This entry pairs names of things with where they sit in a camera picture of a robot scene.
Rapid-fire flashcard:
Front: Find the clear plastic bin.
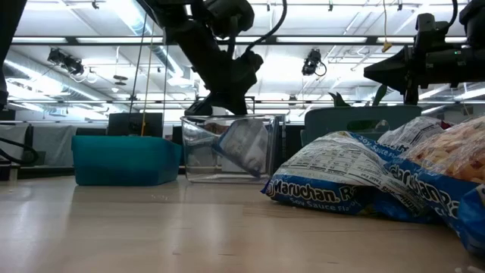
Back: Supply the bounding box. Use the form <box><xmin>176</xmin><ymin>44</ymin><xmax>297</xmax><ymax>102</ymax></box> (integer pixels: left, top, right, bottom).
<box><xmin>180</xmin><ymin>114</ymin><xmax>282</xmax><ymax>185</ymax></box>

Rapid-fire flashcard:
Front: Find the black looped cable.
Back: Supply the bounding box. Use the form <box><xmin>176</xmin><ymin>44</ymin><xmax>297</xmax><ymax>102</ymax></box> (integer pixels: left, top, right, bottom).
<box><xmin>0</xmin><ymin>136</ymin><xmax>39</xmax><ymax>166</ymax></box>

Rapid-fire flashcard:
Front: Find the blue Maruchan noodle pack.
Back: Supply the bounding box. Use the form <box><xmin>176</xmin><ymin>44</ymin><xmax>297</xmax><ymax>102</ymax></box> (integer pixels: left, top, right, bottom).
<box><xmin>261</xmin><ymin>130</ymin><xmax>439</xmax><ymax>224</ymax></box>
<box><xmin>383</xmin><ymin>115</ymin><xmax>485</xmax><ymax>259</ymax></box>
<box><xmin>214</xmin><ymin>118</ymin><xmax>271</xmax><ymax>179</ymax></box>

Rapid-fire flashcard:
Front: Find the black ceiling-mounted camera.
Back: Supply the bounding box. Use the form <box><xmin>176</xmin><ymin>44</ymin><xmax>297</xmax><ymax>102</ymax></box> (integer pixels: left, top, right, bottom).
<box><xmin>301</xmin><ymin>48</ymin><xmax>327</xmax><ymax>77</ymax></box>
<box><xmin>46</xmin><ymin>48</ymin><xmax>86</xmax><ymax>77</ymax></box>

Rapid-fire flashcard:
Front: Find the black flat monitor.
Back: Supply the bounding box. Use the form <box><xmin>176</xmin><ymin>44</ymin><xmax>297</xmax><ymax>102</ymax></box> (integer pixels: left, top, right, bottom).
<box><xmin>106</xmin><ymin>111</ymin><xmax>164</xmax><ymax>138</ymax></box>

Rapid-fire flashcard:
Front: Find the red Maruchan noodle pack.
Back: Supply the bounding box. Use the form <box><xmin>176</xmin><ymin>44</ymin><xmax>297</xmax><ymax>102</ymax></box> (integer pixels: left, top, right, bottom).
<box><xmin>377</xmin><ymin>115</ymin><xmax>455</xmax><ymax>153</ymax></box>

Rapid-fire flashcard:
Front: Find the slate-blue bin with handles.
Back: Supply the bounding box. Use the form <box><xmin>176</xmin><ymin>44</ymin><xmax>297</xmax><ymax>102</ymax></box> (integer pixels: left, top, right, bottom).
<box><xmin>300</xmin><ymin>105</ymin><xmax>423</xmax><ymax>147</ymax></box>

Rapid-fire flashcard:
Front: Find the yellow hanging plug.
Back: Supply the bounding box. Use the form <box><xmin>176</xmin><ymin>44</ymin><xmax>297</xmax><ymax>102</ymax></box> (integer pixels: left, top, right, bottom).
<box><xmin>381</xmin><ymin>0</ymin><xmax>393</xmax><ymax>54</ymax></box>

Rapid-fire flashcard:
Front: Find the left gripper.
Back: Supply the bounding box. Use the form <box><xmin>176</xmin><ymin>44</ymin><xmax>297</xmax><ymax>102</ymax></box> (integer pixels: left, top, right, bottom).
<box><xmin>183</xmin><ymin>71</ymin><xmax>254</xmax><ymax>117</ymax></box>

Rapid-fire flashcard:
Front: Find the grey fabric cover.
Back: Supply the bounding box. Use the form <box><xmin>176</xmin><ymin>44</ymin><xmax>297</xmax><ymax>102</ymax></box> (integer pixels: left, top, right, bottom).
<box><xmin>0</xmin><ymin>124</ymin><xmax>108</xmax><ymax>168</ymax></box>

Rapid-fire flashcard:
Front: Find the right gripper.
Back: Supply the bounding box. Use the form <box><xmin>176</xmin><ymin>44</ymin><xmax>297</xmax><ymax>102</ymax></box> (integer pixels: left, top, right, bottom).
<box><xmin>362</xmin><ymin>44</ymin><xmax>422</xmax><ymax>107</ymax></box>

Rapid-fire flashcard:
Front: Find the green artificial plant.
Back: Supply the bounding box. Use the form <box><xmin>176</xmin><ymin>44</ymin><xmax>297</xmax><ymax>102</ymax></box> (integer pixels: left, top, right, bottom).
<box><xmin>327</xmin><ymin>83</ymin><xmax>390</xmax><ymax>108</ymax></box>

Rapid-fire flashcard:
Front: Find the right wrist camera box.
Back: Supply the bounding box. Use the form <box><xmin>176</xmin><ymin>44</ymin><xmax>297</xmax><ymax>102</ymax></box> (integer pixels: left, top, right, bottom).
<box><xmin>414</xmin><ymin>12</ymin><xmax>437</xmax><ymax>49</ymax></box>

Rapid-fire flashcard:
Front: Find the teal plastic bin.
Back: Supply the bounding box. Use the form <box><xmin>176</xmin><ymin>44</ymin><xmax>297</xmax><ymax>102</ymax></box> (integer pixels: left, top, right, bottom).
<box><xmin>70</xmin><ymin>135</ymin><xmax>183</xmax><ymax>187</ymax></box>

